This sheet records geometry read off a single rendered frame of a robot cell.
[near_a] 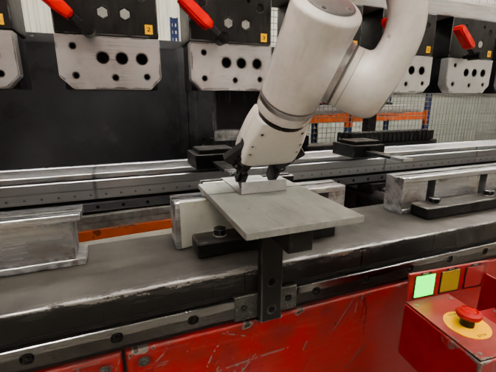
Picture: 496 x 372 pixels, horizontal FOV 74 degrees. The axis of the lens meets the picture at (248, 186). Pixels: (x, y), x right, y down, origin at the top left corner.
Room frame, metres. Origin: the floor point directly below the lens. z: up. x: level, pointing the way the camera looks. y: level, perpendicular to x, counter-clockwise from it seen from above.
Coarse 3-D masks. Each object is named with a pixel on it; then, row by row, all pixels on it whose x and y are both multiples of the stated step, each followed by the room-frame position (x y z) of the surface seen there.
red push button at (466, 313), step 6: (462, 306) 0.50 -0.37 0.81; (468, 306) 0.50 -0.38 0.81; (456, 312) 0.49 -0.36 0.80; (462, 312) 0.49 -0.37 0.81; (468, 312) 0.48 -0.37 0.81; (474, 312) 0.48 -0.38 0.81; (480, 312) 0.49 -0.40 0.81; (462, 318) 0.48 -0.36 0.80; (468, 318) 0.48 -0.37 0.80; (474, 318) 0.47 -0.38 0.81; (480, 318) 0.47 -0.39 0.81; (462, 324) 0.49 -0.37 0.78; (468, 324) 0.48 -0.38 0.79; (474, 324) 0.48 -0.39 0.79
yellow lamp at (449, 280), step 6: (456, 270) 0.59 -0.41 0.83; (444, 276) 0.58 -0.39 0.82; (450, 276) 0.58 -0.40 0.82; (456, 276) 0.59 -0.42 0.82; (444, 282) 0.58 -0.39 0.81; (450, 282) 0.58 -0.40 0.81; (456, 282) 0.59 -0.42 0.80; (444, 288) 0.58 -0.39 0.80; (450, 288) 0.58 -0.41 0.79; (456, 288) 0.59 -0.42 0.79
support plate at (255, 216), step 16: (208, 192) 0.56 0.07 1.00; (224, 192) 0.56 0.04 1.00; (272, 192) 0.56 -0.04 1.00; (288, 192) 0.56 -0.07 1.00; (304, 192) 0.56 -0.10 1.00; (224, 208) 0.47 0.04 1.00; (240, 208) 0.47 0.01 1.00; (256, 208) 0.47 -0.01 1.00; (272, 208) 0.47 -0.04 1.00; (288, 208) 0.47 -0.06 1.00; (304, 208) 0.47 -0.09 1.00; (320, 208) 0.47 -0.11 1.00; (336, 208) 0.47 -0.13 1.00; (240, 224) 0.40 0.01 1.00; (256, 224) 0.40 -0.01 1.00; (272, 224) 0.40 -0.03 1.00; (288, 224) 0.40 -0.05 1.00; (304, 224) 0.40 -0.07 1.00; (320, 224) 0.41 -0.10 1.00; (336, 224) 0.42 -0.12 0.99
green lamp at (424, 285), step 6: (420, 276) 0.56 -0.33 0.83; (426, 276) 0.57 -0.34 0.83; (432, 276) 0.57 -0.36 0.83; (420, 282) 0.56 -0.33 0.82; (426, 282) 0.57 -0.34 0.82; (432, 282) 0.57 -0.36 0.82; (420, 288) 0.56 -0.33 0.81; (426, 288) 0.57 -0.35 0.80; (432, 288) 0.57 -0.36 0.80; (414, 294) 0.56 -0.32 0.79; (420, 294) 0.56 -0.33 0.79; (426, 294) 0.57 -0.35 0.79
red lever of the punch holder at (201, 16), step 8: (184, 0) 0.55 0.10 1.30; (192, 0) 0.56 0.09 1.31; (184, 8) 0.56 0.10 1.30; (192, 8) 0.56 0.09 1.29; (200, 8) 0.56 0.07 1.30; (192, 16) 0.57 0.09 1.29; (200, 16) 0.56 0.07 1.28; (208, 16) 0.57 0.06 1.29; (200, 24) 0.57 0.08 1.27; (208, 24) 0.56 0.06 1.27; (216, 32) 0.57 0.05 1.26; (224, 32) 0.57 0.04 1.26; (216, 40) 0.58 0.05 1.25; (224, 40) 0.57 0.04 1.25
